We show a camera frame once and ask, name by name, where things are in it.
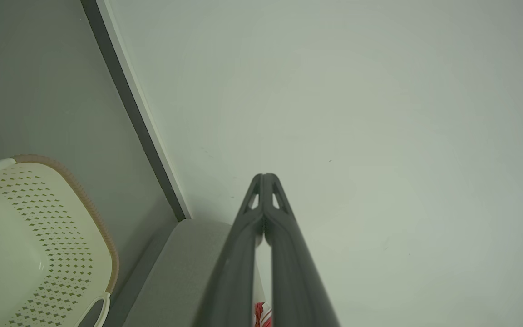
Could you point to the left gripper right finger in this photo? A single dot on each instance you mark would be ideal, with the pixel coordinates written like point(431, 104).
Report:
point(295, 281)

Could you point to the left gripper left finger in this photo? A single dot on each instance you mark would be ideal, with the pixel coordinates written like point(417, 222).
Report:
point(234, 272)

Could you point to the red garment with white trim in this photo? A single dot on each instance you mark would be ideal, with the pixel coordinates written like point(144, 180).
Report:
point(266, 323)

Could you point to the cream perforated laundry basket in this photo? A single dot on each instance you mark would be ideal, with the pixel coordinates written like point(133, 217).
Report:
point(25, 254)

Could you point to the dark baseboard strip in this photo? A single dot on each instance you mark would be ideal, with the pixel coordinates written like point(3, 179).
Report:
point(127, 104)

